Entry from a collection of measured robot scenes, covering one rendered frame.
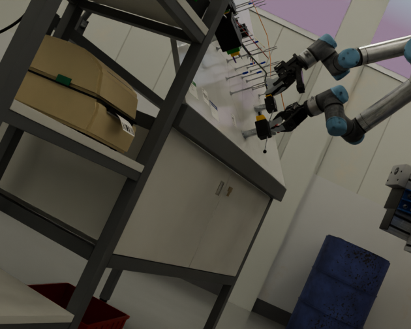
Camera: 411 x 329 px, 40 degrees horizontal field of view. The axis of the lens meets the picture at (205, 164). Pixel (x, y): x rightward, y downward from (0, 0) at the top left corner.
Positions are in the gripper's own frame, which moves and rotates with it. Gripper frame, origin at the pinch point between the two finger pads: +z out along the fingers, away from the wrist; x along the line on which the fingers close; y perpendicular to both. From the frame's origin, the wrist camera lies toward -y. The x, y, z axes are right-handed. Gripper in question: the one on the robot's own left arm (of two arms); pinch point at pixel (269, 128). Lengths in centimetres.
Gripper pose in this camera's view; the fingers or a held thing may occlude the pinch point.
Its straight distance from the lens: 242.0
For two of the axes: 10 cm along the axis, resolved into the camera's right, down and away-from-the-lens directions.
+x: -5.7, -7.8, -2.6
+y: 3.7, -5.3, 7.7
